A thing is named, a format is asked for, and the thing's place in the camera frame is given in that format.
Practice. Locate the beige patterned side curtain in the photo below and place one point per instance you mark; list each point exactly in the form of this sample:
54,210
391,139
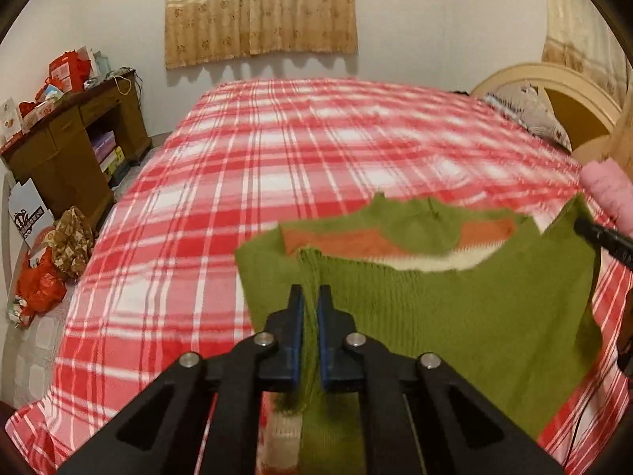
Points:
578,20

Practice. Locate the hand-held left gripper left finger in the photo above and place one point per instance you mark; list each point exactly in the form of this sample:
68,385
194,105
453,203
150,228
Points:
296,346

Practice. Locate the brown wooden desk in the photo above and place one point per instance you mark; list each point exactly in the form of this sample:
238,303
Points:
64,158

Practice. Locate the pink fuzzy cloth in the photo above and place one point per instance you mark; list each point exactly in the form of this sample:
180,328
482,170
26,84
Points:
611,193

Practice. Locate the light blue bag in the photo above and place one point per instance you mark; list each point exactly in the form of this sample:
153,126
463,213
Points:
100,65

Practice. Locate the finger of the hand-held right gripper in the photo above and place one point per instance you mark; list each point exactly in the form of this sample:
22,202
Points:
608,242

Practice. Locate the red gift bag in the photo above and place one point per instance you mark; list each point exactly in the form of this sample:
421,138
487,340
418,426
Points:
69,72

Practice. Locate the green orange cream striped sweater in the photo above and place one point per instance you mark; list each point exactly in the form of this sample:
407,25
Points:
445,307

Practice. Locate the red plaid bed sheet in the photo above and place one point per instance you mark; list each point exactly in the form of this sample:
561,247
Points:
247,158

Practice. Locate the red plastic bag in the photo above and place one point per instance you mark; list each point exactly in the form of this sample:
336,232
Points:
42,284

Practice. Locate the small white picture box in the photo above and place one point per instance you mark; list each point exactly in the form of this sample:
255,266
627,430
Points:
10,123

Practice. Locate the stack of boxes under desk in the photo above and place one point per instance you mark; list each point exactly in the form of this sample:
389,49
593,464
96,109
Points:
110,153

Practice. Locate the flat box with blue picture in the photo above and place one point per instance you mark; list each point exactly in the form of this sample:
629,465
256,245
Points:
53,94

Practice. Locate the grey metal frame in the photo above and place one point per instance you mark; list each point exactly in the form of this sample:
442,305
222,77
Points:
7,227

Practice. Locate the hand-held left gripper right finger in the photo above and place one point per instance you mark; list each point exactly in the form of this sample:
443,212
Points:
324,346

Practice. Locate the brown patterned bag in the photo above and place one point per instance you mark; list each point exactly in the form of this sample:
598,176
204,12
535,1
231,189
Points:
69,242

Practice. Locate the grey patterned pillow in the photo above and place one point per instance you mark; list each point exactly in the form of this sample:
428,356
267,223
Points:
524,109

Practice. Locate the beige patterned window curtain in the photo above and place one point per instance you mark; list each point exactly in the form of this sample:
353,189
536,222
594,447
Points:
262,10

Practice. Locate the cream wooden headboard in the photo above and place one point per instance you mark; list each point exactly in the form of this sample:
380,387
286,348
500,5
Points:
573,104

